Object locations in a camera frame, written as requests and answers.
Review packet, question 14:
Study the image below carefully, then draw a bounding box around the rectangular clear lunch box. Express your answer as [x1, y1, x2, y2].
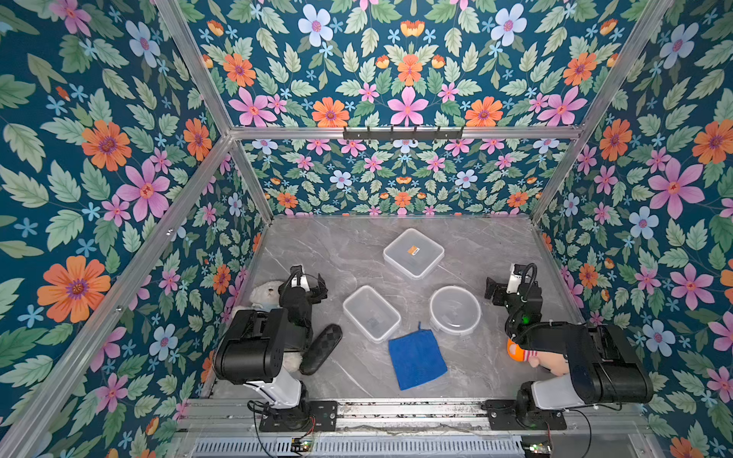
[343, 285, 402, 344]

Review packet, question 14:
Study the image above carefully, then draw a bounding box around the square clear lunch box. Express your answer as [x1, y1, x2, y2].
[383, 228, 445, 281]

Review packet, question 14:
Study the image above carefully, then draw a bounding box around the blue cleaning cloth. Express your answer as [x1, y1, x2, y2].
[389, 323, 448, 391]

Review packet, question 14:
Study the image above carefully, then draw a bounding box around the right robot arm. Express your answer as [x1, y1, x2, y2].
[485, 263, 654, 422]

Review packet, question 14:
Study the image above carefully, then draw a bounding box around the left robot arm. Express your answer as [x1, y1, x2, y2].
[213, 265, 330, 415]

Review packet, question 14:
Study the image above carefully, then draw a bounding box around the round clear lunch box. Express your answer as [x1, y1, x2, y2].
[429, 285, 482, 336]

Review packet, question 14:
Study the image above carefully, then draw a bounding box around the white teddy bear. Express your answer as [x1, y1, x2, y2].
[232, 281, 302, 373]

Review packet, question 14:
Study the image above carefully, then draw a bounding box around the orange pink plush doll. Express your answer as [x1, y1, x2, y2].
[507, 339, 570, 377]

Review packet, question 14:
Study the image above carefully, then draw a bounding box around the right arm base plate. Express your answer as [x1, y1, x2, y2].
[481, 400, 567, 431]

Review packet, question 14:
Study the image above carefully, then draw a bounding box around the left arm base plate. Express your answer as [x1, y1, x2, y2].
[259, 401, 339, 433]

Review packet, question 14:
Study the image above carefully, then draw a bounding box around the aluminium front rail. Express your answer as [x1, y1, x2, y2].
[179, 398, 652, 435]

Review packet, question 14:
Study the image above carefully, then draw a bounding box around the black wall hook rail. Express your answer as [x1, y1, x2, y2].
[342, 126, 464, 142]

